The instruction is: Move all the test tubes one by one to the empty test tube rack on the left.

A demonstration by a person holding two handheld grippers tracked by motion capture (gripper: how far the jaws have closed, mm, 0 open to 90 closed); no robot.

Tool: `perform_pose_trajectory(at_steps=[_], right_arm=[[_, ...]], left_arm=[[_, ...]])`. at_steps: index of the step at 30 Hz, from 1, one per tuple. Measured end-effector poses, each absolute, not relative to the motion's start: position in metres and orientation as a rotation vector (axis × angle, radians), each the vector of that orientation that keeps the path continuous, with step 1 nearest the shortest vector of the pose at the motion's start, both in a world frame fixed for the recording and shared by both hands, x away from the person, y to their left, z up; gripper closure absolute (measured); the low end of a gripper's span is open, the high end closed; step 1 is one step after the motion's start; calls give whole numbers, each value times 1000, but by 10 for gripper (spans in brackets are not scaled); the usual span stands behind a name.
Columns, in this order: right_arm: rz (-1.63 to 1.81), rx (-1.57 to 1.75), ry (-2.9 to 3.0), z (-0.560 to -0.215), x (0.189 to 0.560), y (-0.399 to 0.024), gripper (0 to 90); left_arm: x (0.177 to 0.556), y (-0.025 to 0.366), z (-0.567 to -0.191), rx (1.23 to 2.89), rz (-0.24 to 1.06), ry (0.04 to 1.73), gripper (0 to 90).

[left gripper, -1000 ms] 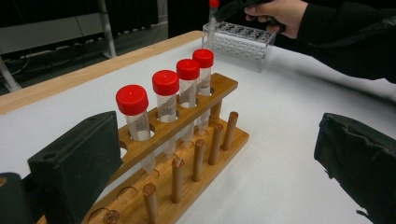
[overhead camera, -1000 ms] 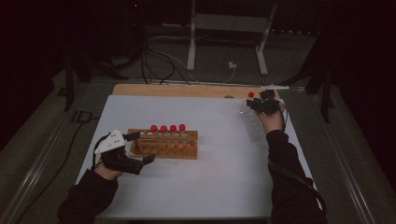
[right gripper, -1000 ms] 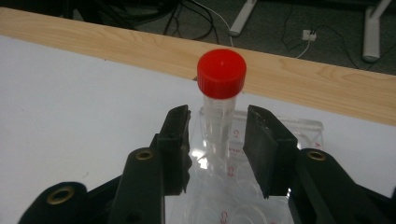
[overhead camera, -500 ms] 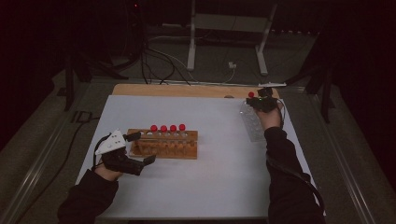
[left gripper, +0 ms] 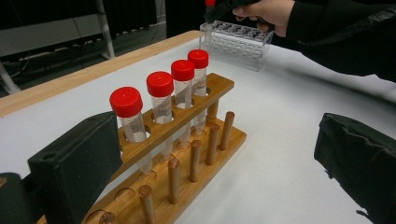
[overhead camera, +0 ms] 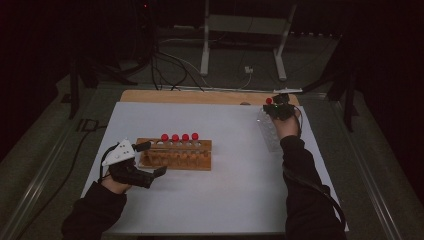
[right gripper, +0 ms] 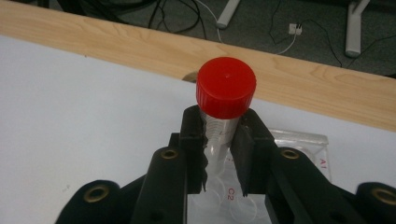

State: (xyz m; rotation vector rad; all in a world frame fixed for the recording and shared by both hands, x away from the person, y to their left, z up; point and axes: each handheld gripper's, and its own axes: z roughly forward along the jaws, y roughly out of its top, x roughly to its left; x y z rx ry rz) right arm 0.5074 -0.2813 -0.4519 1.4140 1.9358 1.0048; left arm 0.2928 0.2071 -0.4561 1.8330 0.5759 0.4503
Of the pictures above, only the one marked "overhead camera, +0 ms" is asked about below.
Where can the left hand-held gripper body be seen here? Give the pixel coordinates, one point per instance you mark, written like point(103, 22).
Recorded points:
point(119, 154)

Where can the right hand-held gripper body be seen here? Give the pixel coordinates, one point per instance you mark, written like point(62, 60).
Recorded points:
point(283, 111)

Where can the clear acrylic test tube rack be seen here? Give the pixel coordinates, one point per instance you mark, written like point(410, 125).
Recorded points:
point(268, 133)

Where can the wooden test tube rack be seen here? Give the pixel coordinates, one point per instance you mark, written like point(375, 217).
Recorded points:
point(186, 163)

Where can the person's right hand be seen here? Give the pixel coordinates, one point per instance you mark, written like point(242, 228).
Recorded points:
point(287, 128)

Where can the person's left hand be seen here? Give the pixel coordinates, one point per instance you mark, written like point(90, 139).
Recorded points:
point(115, 185)

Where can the white plug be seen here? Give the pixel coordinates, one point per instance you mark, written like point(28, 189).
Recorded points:
point(248, 70)

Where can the black stand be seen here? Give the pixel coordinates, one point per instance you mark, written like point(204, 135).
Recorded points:
point(74, 90)
point(348, 96)

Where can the dark power strip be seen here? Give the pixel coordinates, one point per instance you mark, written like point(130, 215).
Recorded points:
point(313, 34)

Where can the white table sheet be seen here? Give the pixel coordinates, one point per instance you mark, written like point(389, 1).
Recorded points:
point(233, 196)

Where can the grey metal stand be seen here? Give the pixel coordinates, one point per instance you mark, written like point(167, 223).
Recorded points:
point(205, 50)

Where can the aluminium frame rail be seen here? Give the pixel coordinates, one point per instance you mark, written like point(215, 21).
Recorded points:
point(36, 186)
point(213, 88)
point(370, 190)

